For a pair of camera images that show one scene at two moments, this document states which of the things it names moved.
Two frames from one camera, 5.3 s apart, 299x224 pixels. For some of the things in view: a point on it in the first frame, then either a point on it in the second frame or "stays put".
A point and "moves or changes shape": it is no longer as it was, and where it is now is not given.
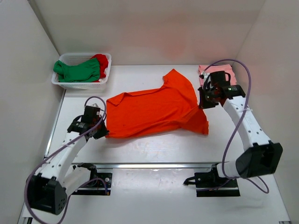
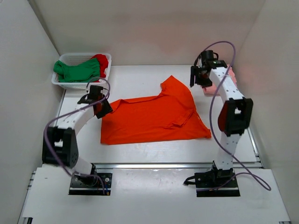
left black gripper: x=104 y=131 to x=107 y=109
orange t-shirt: x=174 y=106 moves or changes shape
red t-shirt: x=103 y=63 stays put
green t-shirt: x=87 y=71 stays put
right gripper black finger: x=205 y=101 to x=195 y=72
